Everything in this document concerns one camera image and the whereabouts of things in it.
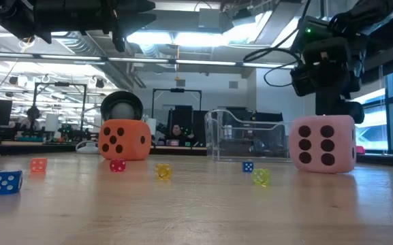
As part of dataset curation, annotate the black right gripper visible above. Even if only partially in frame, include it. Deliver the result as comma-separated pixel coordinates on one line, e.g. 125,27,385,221
290,35,369,124

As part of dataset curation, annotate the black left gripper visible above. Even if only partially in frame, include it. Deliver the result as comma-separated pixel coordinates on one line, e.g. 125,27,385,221
51,0,157,52

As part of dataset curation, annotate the large pink foam die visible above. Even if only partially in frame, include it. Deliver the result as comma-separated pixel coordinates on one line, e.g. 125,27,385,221
289,114,357,174

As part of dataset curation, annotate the large orange foam die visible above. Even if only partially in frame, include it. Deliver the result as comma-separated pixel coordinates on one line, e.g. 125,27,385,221
97,118,152,161

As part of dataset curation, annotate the long light bar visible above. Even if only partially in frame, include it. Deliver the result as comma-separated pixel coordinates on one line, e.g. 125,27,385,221
0,50,296,69

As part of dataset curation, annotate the green translucent die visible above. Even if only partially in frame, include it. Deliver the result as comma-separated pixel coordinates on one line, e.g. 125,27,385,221
251,167,272,187

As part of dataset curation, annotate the black screen panel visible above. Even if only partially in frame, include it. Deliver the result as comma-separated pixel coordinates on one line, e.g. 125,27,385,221
167,105,194,137

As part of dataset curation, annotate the clear plastic bin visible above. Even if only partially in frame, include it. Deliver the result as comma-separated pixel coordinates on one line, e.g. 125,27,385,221
204,108,293,163

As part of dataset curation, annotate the person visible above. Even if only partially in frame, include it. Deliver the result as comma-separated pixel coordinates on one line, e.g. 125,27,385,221
164,124,191,144
25,105,42,131

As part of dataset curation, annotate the white box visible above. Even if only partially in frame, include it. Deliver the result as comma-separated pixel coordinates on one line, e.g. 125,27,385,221
45,113,60,133

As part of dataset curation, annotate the small red die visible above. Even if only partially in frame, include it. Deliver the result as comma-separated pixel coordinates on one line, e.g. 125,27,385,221
109,159,127,173

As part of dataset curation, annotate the yellow translucent die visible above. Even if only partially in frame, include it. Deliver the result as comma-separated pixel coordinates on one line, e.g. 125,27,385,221
154,163,172,180

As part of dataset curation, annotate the long dark workbench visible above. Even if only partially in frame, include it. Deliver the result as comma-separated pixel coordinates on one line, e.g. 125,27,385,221
0,139,207,157

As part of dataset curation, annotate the small orange die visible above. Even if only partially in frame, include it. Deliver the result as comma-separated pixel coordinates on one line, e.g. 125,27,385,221
29,157,48,173

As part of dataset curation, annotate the big blue plastic die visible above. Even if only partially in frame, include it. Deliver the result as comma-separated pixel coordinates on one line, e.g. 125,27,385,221
0,169,24,195

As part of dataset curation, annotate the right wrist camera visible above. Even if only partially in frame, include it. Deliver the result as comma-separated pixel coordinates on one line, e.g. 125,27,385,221
293,15,333,52

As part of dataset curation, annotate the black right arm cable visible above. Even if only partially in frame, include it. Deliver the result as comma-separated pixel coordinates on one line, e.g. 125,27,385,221
242,0,315,88

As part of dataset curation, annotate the black metal station frame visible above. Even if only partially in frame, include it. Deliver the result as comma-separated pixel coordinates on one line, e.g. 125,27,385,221
151,88,203,118
31,81,88,140

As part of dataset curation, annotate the white lamp cable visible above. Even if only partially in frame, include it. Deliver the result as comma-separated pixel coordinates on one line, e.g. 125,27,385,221
75,140,100,154

